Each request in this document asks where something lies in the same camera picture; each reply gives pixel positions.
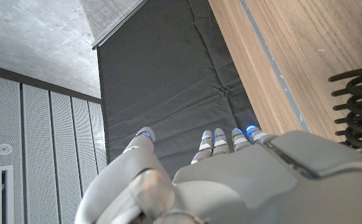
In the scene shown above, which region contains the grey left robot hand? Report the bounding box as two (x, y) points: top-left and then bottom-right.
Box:
(74, 124), (362, 224)

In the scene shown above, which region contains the grey tape marking line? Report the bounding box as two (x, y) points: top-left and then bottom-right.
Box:
(239, 0), (310, 133)

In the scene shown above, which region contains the round white smoke detector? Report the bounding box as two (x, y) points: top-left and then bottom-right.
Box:
(0, 143), (13, 156)

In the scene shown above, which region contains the grey backdrop frame crossbar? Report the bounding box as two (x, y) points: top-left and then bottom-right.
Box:
(92, 0), (149, 50)

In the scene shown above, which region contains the black fabric backdrop curtain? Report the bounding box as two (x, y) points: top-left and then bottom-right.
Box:
(97, 0), (261, 180)

